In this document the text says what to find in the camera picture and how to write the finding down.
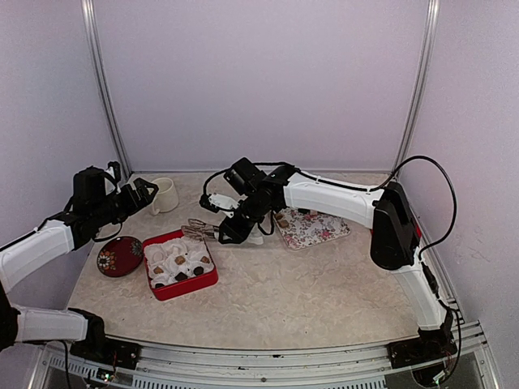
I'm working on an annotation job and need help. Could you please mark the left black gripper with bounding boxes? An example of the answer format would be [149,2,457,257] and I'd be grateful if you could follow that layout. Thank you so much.
[92,177,158,227]

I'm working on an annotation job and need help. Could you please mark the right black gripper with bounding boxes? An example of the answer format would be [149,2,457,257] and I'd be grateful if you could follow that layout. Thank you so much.
[217,194,272,244]

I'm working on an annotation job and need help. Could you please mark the metal serving tongs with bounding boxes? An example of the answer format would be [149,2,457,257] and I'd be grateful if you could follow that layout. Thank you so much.
[181,218,219,240]

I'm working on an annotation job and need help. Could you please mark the red chocolate box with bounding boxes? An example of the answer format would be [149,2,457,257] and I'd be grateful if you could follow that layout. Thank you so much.
[143,230,219,301]

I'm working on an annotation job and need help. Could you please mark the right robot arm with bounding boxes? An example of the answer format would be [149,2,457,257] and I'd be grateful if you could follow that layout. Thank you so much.
[199,158,461,366]

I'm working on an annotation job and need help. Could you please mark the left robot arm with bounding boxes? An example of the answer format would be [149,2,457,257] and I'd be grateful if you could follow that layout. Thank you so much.
[1,161,159,361]

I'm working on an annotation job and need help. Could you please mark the cream ceramic mug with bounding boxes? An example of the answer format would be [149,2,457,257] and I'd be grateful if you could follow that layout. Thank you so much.
[150,177,179,216]

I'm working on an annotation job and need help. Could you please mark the floral rectangular tray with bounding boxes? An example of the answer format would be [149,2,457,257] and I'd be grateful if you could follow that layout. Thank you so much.
[274,208,351,250]

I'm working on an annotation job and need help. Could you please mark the red floral round tin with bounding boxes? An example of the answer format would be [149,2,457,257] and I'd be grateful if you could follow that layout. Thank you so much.
[97,236,144,278]

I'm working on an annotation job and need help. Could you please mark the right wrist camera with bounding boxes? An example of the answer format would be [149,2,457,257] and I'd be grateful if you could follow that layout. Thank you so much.
[199,193,238,213]

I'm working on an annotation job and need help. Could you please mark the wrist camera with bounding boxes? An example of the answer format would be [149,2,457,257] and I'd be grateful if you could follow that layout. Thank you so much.
[199,193,238,213]
[105,161,121,187]

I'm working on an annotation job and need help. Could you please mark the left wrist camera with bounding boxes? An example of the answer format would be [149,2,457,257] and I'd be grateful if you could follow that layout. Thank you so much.
[105,161,121,187]

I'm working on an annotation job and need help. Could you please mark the front aluminium rail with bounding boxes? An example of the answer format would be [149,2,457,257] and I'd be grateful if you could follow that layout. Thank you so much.
[36,319,498,389]

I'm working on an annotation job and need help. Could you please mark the left aluminium frame post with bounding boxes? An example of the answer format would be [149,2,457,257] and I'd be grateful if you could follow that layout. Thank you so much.
[81,0,132,181]

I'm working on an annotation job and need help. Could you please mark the aluminium frame post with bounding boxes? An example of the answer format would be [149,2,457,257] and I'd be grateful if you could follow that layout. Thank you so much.
[393,0,440,169]
[81,0,132,181]

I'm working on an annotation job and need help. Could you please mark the right aluminium frame post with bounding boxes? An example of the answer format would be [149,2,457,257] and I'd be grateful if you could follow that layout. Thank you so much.
[393,0,440,169]

